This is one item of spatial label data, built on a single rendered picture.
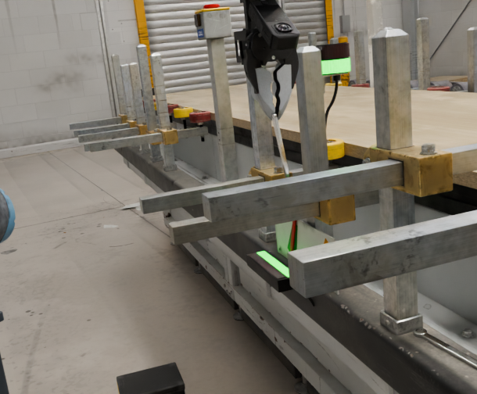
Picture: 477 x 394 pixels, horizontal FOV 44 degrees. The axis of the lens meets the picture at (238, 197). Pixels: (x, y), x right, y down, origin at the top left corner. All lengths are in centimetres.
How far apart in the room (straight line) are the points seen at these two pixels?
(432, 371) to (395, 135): 31
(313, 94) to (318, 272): 61
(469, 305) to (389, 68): 49
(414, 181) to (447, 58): 1016
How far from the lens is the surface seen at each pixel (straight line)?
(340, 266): 48
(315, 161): 105
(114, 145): 218
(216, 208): 69
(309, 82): 104
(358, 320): 97
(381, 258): 49
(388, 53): 81
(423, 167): 77
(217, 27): 150
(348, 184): 76
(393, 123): 82
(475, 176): 100
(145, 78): 247
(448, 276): 116
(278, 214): 100
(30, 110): 872
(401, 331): 91
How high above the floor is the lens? 112
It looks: 14 degrees down
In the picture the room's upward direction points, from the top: 6 degrees counter-clockwise
